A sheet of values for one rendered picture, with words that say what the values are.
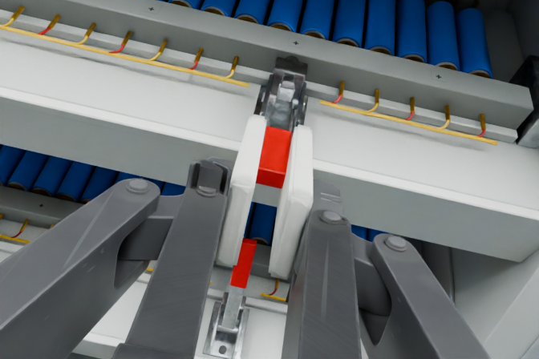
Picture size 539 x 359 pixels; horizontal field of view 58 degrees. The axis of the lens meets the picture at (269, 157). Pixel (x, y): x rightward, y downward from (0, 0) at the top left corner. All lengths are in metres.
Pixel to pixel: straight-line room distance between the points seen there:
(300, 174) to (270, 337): 0.25
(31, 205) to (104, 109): 0.18
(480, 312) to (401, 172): 0.13
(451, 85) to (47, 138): 0.23
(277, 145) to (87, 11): 0.14
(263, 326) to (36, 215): 0.20
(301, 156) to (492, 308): 0.21
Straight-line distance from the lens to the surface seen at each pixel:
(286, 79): 0.24
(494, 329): 0.35
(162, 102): 0.27
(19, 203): 0.43
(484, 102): 0.30
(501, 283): 0.35
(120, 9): 0.29
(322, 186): 0.17
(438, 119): 0.30
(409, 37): 0.32
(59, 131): 0.29
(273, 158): 0.19
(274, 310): 0.40
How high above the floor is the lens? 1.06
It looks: 33 degrees down
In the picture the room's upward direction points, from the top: 14 degrees clockwise
